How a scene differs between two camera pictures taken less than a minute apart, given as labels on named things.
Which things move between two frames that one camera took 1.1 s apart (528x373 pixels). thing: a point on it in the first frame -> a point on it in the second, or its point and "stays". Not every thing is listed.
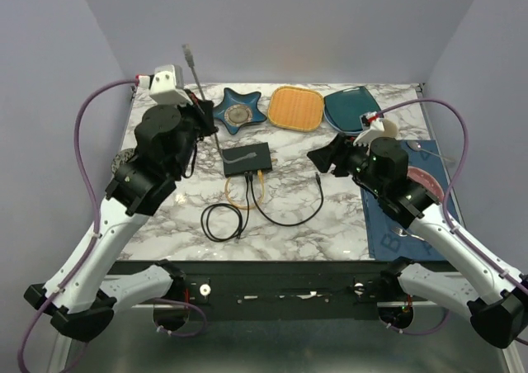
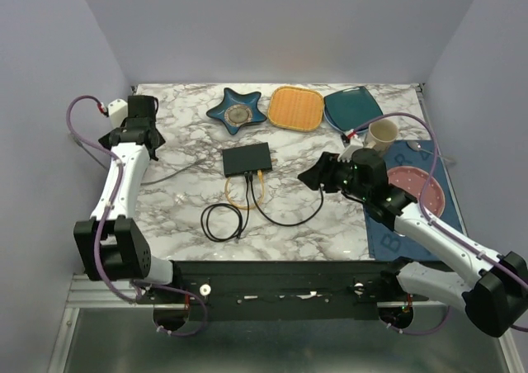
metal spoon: x=417 y=146 stays
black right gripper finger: x=326 y=156 -> x=325 y=172
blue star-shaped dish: x=238 y=110 stays
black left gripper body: x=198 y=125 -> x=105 y=139
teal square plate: x=344 y=108 stays
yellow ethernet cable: x=261 y=175 stays
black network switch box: x=247 y=158 stays
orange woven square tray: x=294 y=108 stays
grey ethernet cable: x=189 y=56 -> x=82 y=146
